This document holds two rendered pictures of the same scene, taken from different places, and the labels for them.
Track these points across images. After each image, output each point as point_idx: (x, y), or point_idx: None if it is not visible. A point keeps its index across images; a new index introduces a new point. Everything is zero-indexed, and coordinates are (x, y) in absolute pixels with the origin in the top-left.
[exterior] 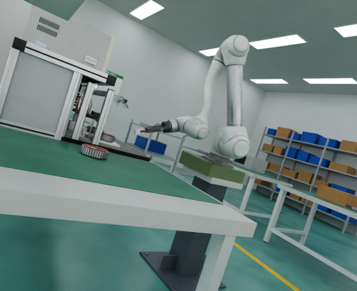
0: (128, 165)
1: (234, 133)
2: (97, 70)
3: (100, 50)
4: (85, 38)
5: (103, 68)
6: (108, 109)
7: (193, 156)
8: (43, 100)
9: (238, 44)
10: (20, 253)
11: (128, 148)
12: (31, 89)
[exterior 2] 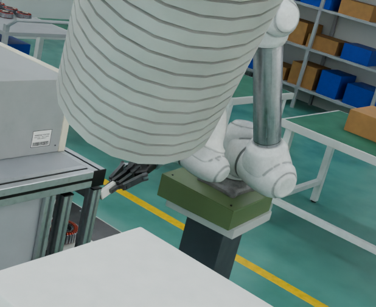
0: None
1: (271, 162)
2: (78, 176)
3: (55, 111)
4: (30, 105)
5: (61, 139)
6: (94, 220)
7: (191, 190)
8: (3, 263)
9: (283, 22)
10: None
11: (98, 231)
12: None
